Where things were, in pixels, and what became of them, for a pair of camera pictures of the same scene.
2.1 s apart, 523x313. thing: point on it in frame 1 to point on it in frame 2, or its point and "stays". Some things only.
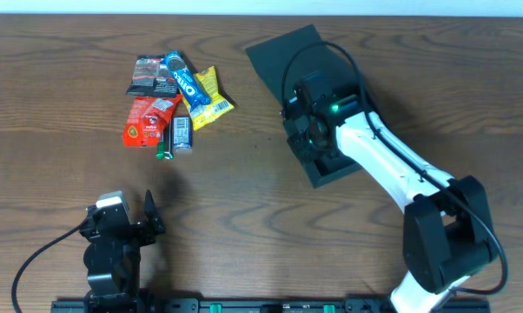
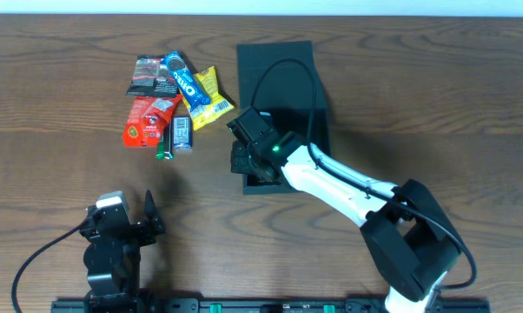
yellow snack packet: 217,106 stays
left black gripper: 131,227 stays
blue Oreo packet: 194,92 stays
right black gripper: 301,148 to 240,158
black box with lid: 303,53 to 281,81
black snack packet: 152,76 stays
